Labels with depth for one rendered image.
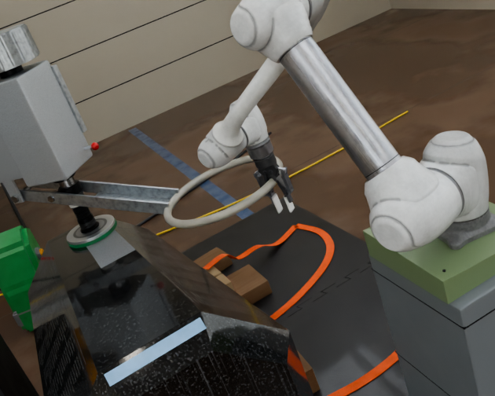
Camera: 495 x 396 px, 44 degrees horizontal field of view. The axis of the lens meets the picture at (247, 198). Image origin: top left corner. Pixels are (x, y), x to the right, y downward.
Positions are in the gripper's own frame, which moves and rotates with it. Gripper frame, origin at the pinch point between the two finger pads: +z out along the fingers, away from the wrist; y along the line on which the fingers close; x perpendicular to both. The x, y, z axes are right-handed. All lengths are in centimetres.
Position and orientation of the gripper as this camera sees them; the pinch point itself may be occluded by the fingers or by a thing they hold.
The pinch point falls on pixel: (283, 203)
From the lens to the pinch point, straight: 222.0
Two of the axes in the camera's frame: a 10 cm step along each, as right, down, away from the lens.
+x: -4.7, 5.4, -7.0
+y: -8.0, 0.8, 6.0
